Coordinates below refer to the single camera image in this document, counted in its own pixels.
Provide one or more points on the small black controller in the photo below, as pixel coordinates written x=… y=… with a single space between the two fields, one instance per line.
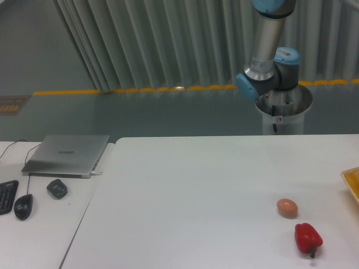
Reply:
x=57 y=189

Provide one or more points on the yellow plastic basket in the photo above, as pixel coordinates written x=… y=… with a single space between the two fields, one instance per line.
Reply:
x=350 y=178

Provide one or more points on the black computer mouse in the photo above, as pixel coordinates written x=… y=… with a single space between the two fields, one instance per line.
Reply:
x=23 y=207

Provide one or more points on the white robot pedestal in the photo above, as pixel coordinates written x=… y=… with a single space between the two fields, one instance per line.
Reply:
x=283 y=112

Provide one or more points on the brown egg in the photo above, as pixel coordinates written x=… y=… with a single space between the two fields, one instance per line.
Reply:
x=287 y=208

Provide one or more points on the black keyboard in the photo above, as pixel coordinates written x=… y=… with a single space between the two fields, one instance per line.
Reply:
x=8 y=192

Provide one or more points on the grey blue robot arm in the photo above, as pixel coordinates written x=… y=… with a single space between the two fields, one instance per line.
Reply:
x=269 y=67

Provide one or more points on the grey pleated curtain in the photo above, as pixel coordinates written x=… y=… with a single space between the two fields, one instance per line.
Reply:
x=155 y=44

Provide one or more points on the red bell pepper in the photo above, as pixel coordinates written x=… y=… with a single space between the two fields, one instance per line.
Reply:
x=308 y=240

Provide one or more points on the silver closed laptop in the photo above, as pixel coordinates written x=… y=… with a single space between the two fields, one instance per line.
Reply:
x=68 y=155

